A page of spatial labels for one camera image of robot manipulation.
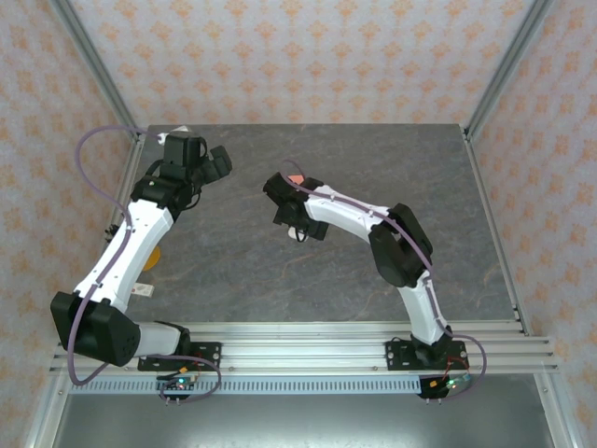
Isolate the aluminium frame post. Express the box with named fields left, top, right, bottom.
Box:
left=49, top=0, right=142, bottom=141
left=463, top=0, right=560, bottom=141

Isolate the aluminium side rail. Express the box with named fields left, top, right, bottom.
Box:
left=463, top=128, right=533, bottom=337
left=69, top=134, right=145, bottom=340

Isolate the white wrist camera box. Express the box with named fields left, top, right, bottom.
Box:
left=156, top=124, right=190, bottom=145

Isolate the green controller board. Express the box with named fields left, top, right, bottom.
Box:
left=156, top=372, right=200, bottom=392
left=428, top=372, right=472, bottom=392

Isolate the aluminium mounting rail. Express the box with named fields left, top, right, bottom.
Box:
left=49, top=320, right=560, bottom=374

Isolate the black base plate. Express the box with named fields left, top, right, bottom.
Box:
left=137, top=342, right=223, bottom=372
left=384, top=339, right=469, bottom=372

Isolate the grey metal panel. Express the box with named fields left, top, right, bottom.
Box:
left=50, top=394, right=551, bottom=448

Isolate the grey slotted cable duct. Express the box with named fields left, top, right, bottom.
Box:
left=69, top=378, right=423, bottom=396

